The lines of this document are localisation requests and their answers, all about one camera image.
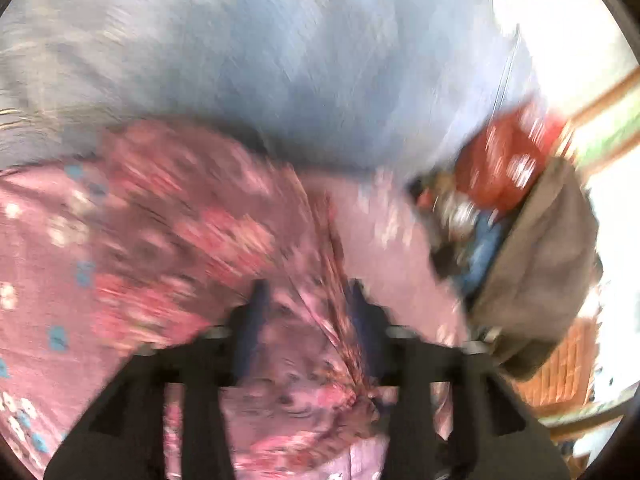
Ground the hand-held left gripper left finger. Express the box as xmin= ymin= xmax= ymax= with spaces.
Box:
xmin=44 ymin=280 xmax=273 ymax=480

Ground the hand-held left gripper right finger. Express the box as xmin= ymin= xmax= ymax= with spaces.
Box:
xmin=347 ymin=280 xmax=571 ymax=480

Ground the red floral garment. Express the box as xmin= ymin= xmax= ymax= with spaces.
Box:
xmin=92 ymin=120 xmax=396 ymax=480

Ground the dark printed cloth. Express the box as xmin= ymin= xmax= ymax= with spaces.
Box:
xmin=407 ymin=172 xmax=483 ymax=281

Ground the blue cloth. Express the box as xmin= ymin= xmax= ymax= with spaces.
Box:
xmin=460 ymin=215 xmax=516 ymax=296

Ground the grey-brown cloth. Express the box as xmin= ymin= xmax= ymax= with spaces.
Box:
xmin=470 ymin=157 xmax=601 ymax=381

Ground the orange woven basket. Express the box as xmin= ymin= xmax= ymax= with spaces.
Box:
xmin=515 ymin=317 xmax=601 ymax=408

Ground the pink floral bedsheet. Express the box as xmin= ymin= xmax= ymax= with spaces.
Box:
xmin=0 ymin=160 xmax=471 ymax=480

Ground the light blue blanket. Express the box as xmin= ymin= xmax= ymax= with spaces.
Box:
xmin=0 ymin=0 xmax=541 ymax=201

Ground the wooden frame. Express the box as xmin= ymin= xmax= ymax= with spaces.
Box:
xmin=570 ymin=67 xmax=640 ymax=171

